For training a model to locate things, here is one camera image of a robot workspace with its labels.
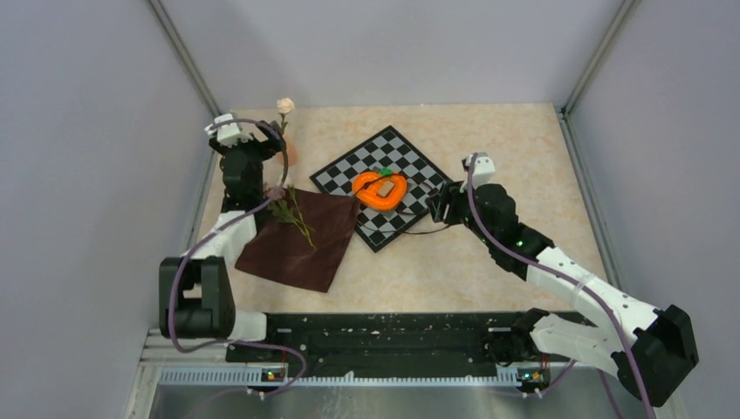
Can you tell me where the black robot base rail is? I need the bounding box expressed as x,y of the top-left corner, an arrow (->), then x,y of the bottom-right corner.
170,311 -> 633,380

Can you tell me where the maroon wrapping paper sheet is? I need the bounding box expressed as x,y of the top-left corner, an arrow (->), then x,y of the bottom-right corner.
235,189 -> 360,293

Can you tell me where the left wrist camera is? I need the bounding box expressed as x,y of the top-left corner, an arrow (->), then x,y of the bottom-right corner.
204,113 -> 249,148

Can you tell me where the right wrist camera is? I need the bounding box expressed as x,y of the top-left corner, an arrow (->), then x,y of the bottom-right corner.
460,152 -> 496,192

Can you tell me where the tan wooden block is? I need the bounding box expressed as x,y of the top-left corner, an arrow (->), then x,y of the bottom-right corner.
376,181 -> 395,198

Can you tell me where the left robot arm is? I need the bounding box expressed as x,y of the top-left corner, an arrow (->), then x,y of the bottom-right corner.
159,113 -> 287,361

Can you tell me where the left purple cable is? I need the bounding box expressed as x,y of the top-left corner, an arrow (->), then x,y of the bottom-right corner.
166,118 -> 307,400

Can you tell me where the brown ribbon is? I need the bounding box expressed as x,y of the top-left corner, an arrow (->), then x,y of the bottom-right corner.
352,171 -> 443,241

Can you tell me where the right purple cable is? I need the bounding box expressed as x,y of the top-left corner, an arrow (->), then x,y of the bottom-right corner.
465,153 -> 657,419

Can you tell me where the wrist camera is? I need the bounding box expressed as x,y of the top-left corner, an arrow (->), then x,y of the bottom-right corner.
204,113 -> 249,148
460,152 -> 496,192

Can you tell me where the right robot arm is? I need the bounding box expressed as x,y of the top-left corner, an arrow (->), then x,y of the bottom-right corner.
426,182 -> 699,408

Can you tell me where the peach ribbed vase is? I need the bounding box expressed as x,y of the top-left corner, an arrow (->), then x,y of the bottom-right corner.
276,135 -> 298,167

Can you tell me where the orange toy ring piece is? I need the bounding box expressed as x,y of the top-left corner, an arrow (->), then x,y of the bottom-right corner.
352,170 -> 408,213

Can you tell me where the aluminium frame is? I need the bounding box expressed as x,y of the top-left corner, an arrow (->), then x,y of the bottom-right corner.
124,0 -> 686,419

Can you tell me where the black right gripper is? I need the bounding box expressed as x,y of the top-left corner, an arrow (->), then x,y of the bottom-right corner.
426,175 -> 497,246

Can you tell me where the purple cable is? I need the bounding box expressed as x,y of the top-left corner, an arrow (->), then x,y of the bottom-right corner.
465,153 -> 657,419
166,118 -> 307,400

